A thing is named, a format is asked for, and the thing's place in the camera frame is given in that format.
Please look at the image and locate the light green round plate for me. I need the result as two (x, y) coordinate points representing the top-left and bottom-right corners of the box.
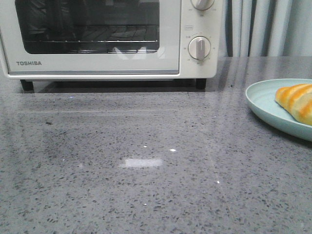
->
(245, 78), (312, 141)

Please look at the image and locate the upper oven dial knob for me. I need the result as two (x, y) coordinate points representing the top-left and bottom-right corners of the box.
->
(191, 0), (214, 11)

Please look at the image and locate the white Toshiba toaster oven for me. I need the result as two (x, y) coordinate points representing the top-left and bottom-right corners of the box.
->
(0, 0), (223, 90)

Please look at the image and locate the glass oven door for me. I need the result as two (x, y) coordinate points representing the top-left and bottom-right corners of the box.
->
(0, 0), (182, 76)

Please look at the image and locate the oven dial knob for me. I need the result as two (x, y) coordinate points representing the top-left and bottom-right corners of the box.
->
(191, 0), (214, 11)
(188, 37), (211, 60)

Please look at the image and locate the grey pleated curtain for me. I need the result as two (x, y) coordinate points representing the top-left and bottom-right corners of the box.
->
(219, 0), (312, 57)

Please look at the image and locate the lower oven dial knob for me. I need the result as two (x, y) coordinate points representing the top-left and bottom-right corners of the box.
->
(188, 37), (211, 60)

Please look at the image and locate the striped golden bread loaf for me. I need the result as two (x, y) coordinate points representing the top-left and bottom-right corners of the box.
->
(275, 84), (312, 126)

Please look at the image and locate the metal wire oven rack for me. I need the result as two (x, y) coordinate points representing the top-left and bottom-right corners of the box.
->
(23, 25), (160, 54)

